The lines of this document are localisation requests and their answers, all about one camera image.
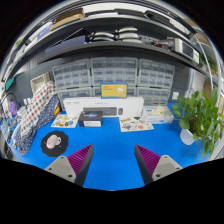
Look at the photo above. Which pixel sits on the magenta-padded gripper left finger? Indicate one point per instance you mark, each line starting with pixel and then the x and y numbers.
pixel 60 166

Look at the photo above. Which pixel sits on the black round mouse pad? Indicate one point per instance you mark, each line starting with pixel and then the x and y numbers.
pixel 53 152

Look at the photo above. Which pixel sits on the green plant in white pot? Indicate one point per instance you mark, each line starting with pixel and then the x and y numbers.
pixel 196 116

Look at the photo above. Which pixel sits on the navy polka dot cloth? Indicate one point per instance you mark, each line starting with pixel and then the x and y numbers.
pixel 43 119

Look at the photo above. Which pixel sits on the yellow and blue box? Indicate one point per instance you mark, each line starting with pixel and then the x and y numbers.
pixel 114 90

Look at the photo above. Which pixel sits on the small purple toy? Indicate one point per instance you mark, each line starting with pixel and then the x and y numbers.
pixel 12 109

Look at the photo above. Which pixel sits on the white blue tissue box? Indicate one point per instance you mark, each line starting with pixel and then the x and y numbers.
pixel 156 116

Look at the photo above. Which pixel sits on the small dark blue box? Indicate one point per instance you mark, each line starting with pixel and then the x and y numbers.
pixel 90 119

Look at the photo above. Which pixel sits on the red blue checkered cloth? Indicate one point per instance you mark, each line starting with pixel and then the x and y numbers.
pixel 38 103

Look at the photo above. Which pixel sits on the colourful sticker sheet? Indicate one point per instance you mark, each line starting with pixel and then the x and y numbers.
pixel 136 125
pixel 65 121

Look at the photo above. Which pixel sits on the long white keyboard box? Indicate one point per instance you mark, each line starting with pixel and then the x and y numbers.
pixel 133 105

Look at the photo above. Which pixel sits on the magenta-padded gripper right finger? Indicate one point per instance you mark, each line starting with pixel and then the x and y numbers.
pixel 166 166

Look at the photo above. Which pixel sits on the teal hanging tool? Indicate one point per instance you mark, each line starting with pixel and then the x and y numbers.
pixel 9 84

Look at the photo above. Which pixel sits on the beige storage basket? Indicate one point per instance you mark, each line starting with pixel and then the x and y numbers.
pixel 40 83

